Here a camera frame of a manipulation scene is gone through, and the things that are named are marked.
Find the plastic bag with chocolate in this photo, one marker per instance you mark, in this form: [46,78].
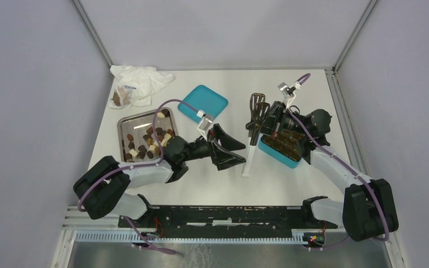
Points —
[122,97]

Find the teal chocolate box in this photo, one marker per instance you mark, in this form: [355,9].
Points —
[285,147]

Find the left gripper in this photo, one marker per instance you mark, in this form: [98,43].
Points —
[222,158]

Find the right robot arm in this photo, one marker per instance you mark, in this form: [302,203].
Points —
[367,210]

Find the teal box lid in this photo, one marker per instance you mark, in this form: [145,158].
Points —
[205,99]

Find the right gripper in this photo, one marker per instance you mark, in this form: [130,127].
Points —
[277,113]

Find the metal serving tongs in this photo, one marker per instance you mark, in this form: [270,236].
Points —
[258,108]

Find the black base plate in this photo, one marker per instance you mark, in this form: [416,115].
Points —
[182,221]

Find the steel tray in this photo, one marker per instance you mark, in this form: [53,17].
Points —
[141,134]

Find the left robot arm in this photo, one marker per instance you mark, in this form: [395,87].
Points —
[102,189]

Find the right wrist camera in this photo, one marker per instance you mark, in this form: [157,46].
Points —
[289,92]

